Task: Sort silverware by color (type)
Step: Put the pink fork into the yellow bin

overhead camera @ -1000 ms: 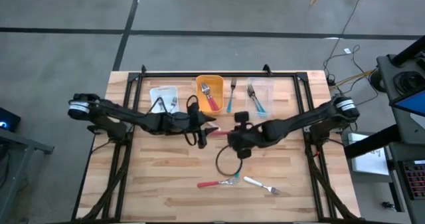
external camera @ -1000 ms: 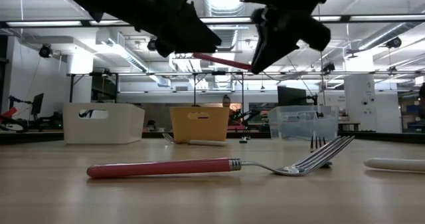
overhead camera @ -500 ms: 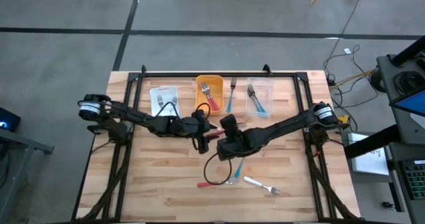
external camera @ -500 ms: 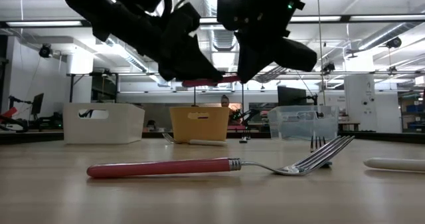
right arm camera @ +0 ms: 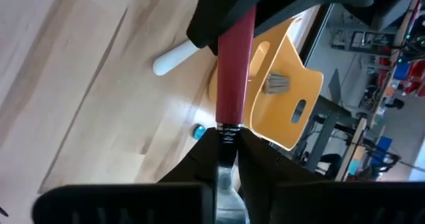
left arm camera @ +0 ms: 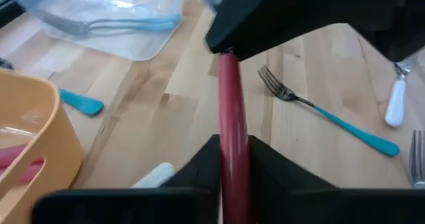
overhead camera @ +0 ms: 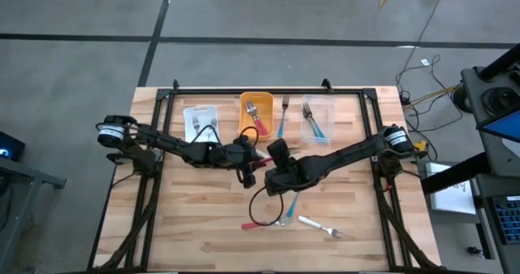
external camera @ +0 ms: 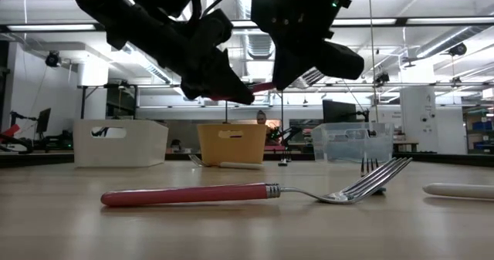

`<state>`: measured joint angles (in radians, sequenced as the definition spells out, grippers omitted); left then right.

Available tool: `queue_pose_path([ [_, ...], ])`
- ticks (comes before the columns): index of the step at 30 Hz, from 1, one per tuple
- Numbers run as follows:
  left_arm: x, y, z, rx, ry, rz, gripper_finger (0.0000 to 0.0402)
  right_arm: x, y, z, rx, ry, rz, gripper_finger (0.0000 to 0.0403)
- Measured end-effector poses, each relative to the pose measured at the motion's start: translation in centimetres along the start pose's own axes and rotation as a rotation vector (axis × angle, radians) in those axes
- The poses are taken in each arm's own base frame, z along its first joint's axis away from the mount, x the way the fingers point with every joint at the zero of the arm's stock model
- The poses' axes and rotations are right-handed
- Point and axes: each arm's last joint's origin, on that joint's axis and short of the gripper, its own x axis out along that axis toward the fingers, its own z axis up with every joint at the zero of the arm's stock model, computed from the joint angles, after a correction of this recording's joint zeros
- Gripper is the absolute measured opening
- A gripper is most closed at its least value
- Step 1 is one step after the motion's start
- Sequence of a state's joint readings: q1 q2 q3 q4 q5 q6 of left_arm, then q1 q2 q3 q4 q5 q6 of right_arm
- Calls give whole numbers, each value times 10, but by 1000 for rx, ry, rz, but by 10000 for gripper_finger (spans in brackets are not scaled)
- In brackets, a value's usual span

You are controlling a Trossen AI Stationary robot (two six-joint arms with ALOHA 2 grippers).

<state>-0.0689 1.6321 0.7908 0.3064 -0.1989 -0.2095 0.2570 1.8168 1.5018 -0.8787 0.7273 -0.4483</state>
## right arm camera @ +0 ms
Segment red handled fork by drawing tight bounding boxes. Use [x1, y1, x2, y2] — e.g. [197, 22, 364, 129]
[214, 5, 258, 224]
[261, 72, 291, 95]

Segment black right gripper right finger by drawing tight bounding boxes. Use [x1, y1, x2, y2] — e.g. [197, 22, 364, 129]
[237, 127, 425, 224]

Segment red storage boxes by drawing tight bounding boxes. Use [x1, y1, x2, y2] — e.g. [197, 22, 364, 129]
[406, 60, 425, 98]

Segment yellow plastic bin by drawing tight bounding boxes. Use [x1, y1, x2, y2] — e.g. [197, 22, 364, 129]
[208, 16, 325, 152]

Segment blue storage box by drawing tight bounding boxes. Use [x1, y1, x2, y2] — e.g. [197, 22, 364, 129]
[392, 62, 412, 81]

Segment black metal table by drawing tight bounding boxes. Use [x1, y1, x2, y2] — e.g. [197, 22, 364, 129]
[292, 94, 369, 181]

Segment teal handled fork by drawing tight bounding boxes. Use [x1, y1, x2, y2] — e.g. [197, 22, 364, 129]
[190, 123, 209, 141]

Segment black aluminium table frame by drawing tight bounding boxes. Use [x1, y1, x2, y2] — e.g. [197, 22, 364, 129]
[297, 3, 336, 68]

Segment white handled fork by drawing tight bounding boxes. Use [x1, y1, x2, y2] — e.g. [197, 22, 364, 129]
[151, 39, 202, 78]

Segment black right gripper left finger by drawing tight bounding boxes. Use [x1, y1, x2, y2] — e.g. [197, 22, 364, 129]
[32, 127, 220, 224]

